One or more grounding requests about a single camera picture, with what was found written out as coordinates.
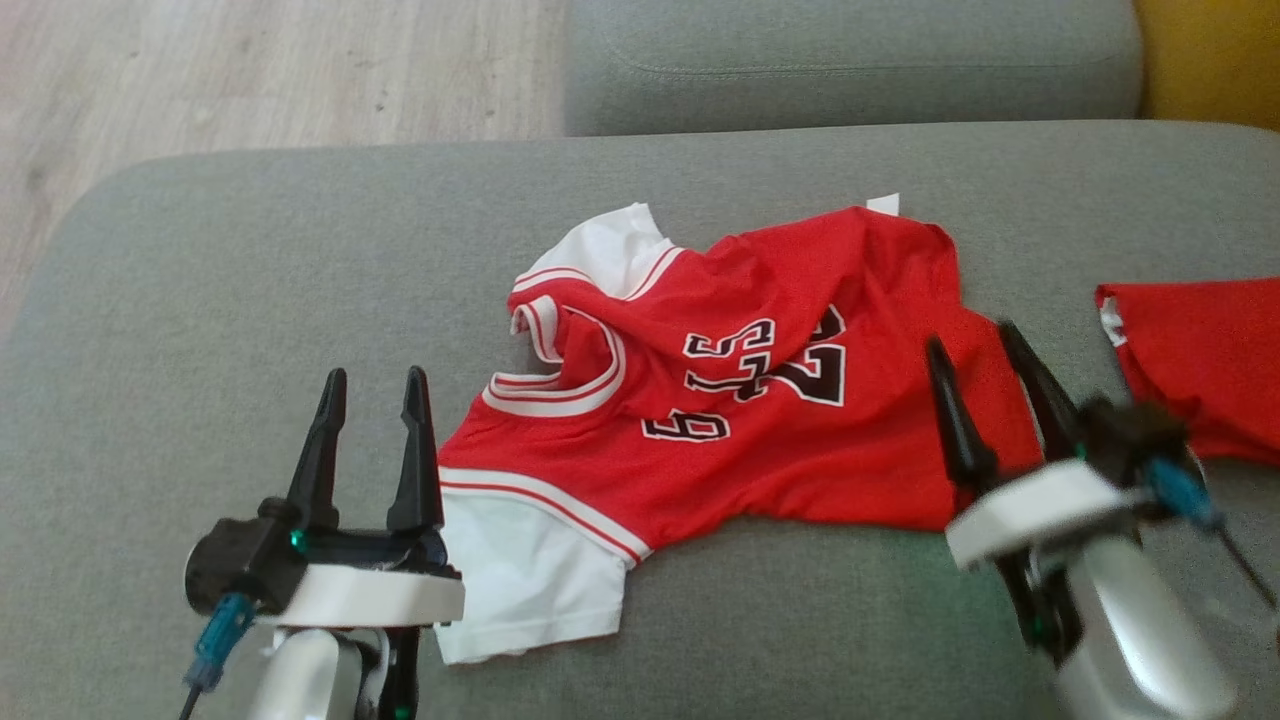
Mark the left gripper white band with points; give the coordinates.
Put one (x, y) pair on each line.
(370, 598)

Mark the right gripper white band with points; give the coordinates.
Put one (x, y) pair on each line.
(1040, 510)

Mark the red basketball shorts white stripe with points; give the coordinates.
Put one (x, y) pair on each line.
(1200, 350)

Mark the red basketball jersey white sleeves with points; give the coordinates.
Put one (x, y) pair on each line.
(780, 450)

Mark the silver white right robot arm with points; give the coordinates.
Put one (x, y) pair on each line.
(1140, 630)

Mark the large grey sofa chaise seat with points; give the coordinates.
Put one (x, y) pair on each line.
(250, 300)

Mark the grey sofa backrest cushion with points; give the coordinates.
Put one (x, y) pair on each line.
(850, 60)

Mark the wide yellow sofa backrest cushion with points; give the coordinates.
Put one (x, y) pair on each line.
(1215, 55)

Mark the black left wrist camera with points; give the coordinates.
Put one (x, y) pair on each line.
(240, 555)

